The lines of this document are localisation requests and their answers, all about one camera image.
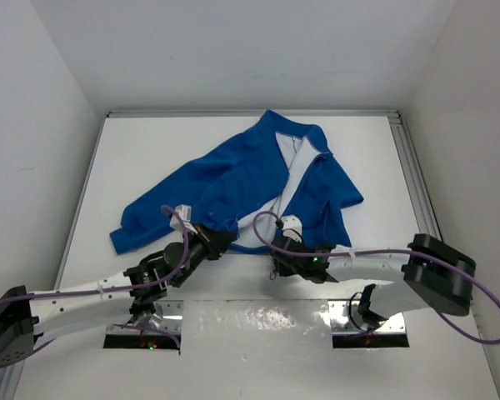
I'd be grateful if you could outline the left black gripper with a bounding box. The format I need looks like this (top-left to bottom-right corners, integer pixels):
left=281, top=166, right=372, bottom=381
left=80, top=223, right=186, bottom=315
left=171, top=220, right=235, bottom=286

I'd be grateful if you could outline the blue zip-up jacket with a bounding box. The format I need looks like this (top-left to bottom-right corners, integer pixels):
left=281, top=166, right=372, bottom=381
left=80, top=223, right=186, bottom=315
left=110, top=110, right=363, bottom=254

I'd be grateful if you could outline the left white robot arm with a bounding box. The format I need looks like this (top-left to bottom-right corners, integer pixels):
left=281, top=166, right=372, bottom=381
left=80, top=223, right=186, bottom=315
left=0, top=224, right=237, bottom=368

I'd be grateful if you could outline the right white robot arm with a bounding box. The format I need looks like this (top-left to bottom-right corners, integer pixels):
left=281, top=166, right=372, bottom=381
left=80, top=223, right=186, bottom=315
left=269, top=234, right=476, bottom=330

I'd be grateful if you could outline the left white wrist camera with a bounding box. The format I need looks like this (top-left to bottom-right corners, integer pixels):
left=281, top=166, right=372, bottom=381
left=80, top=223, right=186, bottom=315
left=169, top=204, right=195, bottom=233

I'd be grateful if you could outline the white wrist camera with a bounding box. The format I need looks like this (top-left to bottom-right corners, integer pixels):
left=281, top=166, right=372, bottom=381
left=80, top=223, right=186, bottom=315
left=169, top=204, right=195, bottom=233
left=280, top=215, right=303, bottom=243

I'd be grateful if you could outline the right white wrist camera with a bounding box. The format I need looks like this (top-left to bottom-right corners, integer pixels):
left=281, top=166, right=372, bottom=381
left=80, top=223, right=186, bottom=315
left=280, top=215, right=303, bottom=243

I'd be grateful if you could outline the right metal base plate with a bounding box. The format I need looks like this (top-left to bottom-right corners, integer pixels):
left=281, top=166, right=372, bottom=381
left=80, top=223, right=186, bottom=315
left=327, top=300, right=408, bottom=335

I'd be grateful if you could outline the metal base plate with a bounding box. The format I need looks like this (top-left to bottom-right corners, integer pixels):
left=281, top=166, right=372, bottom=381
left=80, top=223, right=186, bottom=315
left=327, top=300, right=408, bottom=335
left=106, top=300, right=184, bottom=335

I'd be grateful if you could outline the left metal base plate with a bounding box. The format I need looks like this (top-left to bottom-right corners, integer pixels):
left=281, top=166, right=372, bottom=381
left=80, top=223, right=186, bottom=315
left=106, top=300, right=184, bottom=335

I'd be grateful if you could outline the aluminium frame rail right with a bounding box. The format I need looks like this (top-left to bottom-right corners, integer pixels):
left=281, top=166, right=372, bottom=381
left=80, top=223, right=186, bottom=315
left=388, top=114, right=443, bottom=241

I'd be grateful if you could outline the aluminium frame rail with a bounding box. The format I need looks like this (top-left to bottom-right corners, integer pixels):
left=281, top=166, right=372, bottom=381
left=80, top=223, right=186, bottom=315
left=388, top=114, right=443, bottom=241
left=107, top=108, right=400, bottom=118
left=0, top=112, right=112, bottom=400

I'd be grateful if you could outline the aluminium frame rail back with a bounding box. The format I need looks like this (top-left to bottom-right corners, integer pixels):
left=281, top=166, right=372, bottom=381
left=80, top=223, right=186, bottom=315
left=107, top=108, right=400, bottom=118

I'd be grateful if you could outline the aluminium frame rail left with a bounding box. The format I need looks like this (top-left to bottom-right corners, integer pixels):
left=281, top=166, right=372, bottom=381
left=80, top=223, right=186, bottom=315
left=0, top=112, right=112, bottom=400

